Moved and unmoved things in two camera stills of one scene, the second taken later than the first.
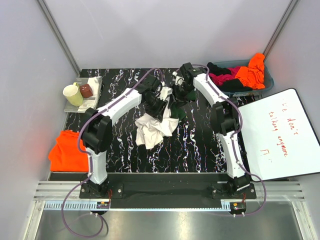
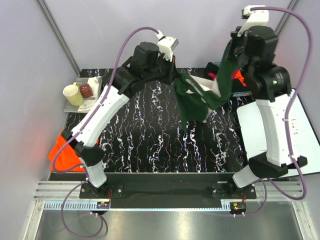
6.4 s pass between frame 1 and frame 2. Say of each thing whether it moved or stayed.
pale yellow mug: stayed
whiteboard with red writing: stayed
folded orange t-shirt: stayed
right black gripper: moved
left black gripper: moved
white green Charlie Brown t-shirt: moved
